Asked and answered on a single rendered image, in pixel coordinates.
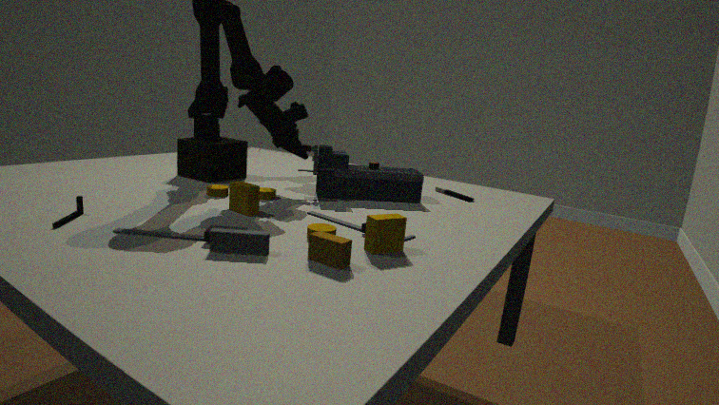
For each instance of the yellow short cylinder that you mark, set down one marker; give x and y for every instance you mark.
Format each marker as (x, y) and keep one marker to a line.
(315, 227)

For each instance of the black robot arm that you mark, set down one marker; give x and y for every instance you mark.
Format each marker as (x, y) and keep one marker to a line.
(246, 73)

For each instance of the black l-shaped bar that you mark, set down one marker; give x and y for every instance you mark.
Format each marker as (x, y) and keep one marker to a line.
(72, 216)

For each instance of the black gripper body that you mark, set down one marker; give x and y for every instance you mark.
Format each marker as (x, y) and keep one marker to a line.
(280, 131)

